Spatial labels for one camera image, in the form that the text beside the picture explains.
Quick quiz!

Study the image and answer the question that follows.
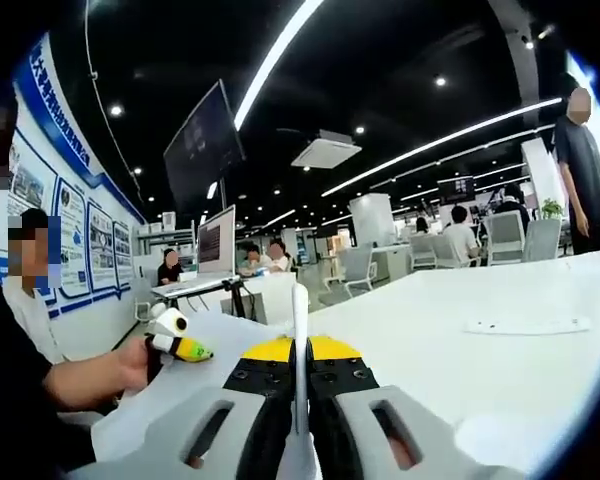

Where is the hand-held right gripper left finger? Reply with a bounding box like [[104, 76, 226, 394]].
[[67, 336, 297, 480]]

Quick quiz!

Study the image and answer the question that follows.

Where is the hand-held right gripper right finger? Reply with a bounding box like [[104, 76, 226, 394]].
[[307, 334, 526, 480]]

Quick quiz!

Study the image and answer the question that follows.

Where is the white cloth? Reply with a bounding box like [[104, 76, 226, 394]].
[[90, 310, 295, 464]]

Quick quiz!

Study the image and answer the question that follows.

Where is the white printing paper sheet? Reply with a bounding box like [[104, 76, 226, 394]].
[[279, 283, 324, 480]]

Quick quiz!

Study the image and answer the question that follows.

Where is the person's left hand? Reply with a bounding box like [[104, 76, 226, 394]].
[[107, 334, 164, 394]]

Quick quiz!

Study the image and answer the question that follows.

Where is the white stand desk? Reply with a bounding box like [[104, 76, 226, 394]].
[[150, 272, 261, 321]]

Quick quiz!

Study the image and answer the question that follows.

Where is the white table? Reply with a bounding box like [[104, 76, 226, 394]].
[[299, 246, 600, 476]]

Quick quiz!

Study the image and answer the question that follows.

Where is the white storage shelf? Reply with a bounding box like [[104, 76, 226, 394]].
[[132, 212, 201, 281]]

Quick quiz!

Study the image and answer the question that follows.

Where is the white low counter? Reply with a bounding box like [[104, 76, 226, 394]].
[[219, 272, 311, 326]]

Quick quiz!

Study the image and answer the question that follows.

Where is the silver computer monitor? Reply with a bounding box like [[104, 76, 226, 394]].
[[195, 204, 237, 275]]

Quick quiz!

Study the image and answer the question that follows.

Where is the person's dark shirt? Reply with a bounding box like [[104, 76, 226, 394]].
[[0, 269, 99, 480]]

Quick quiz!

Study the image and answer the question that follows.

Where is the large black hanging television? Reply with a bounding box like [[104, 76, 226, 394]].
[[162, 78, 247, 217]]

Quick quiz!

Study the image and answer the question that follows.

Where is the white mesh office chair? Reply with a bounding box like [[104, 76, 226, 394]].
[[523, 218, 564, 262], [337, 244, 376, 299], [483, 209, 527, 266]]

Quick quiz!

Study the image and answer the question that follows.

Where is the white ceiling air conditioner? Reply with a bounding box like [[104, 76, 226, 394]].
[[289, 128, 364, 169]]

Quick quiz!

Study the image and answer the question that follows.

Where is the black hanging display screen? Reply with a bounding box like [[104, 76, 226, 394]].
[[437, 175, 476, 204]]

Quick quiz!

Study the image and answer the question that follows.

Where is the long ceiling light strip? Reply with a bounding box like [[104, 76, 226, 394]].
[[233, 0, 327, 132]]

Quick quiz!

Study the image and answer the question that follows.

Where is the curved ceiling light strip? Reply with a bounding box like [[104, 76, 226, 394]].
[[321, 97, 564, 198]]

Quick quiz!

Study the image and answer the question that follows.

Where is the blue and white wall poster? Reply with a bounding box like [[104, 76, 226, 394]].
[[0, 32, 149, 321]]

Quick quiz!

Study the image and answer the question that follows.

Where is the white cable cover plate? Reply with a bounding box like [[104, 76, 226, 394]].
[[462, 315, 592, 336]]

